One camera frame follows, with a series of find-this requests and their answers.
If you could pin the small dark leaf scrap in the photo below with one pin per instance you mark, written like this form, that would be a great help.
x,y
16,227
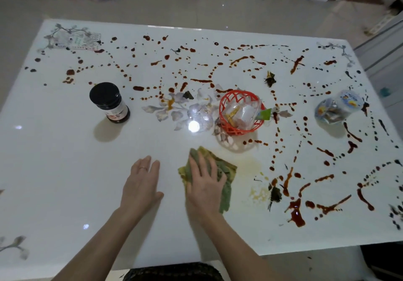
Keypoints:
x,y
188,95

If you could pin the person's left thumb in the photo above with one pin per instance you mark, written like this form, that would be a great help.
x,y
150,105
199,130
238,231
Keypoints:
x,y
158,197

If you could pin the person's right little finger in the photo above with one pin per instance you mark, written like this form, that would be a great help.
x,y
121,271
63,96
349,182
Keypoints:
x,y
222,183

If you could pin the person's left forearm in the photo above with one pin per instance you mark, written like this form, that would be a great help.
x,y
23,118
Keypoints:
x,y
100,249

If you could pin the clear plastic wrappers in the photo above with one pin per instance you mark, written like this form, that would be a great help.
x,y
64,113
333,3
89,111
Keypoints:
x,y
247,115

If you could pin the dark vegetable leaf scrap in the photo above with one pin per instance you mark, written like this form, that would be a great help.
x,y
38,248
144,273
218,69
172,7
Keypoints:
x,y
270,79
275,195

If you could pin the green cleaning cloth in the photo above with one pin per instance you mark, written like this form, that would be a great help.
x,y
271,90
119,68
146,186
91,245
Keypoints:
x,y
227,192

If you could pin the person's right forearm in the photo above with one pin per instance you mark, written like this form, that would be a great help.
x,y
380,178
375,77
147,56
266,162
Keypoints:
x,y
236,252

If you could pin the person's left hand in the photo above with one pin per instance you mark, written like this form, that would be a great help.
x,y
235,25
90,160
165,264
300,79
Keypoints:
x,y
140,192

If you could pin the white drawer unit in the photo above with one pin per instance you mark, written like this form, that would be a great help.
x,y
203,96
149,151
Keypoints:
x,y
384,60

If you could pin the green packet scrap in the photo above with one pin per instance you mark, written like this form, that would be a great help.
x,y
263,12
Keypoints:
x,y
264,114

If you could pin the person's right hand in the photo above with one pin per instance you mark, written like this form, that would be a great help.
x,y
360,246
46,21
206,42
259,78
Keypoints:
x,y
204,192

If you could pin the clear plastic snack jar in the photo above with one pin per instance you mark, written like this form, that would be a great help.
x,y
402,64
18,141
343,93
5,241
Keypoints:
x,y
338,106

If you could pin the person's right middle finger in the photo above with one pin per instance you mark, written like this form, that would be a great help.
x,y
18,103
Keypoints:
x,y
204,166

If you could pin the orange plastic basket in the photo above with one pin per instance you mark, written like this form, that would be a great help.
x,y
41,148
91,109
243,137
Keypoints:
x,y
224,123

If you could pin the dark woven chair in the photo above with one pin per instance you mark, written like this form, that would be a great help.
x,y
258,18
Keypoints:
x,y
173,273

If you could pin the glass jar with black lid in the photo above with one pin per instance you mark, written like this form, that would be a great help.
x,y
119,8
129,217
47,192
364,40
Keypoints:
x,y
108,100

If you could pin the white power strip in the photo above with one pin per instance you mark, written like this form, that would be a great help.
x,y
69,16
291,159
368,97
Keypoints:
x,y
381,23

